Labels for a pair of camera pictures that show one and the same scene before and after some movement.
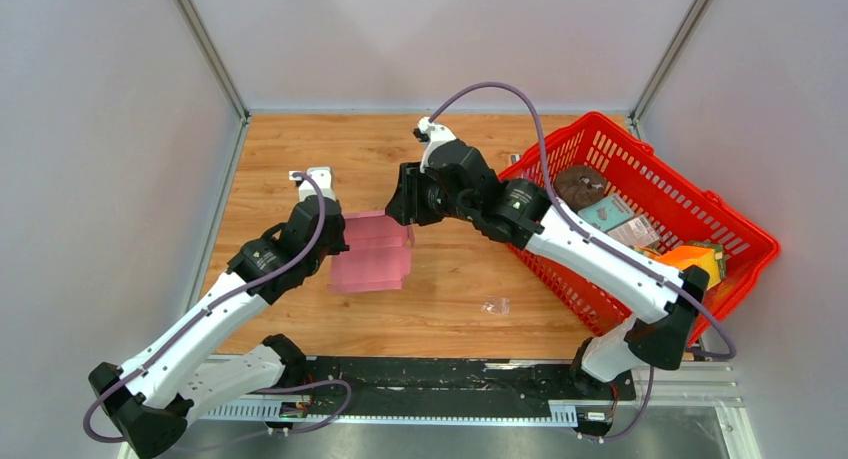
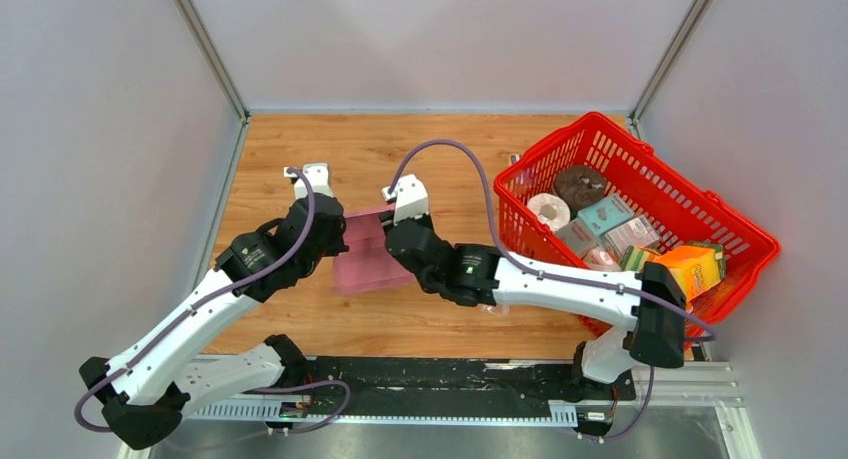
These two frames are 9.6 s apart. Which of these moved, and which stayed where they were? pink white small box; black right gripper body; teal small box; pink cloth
Moved: black right gripper body
Stayed: pink cloth; teal small box; pink white small box
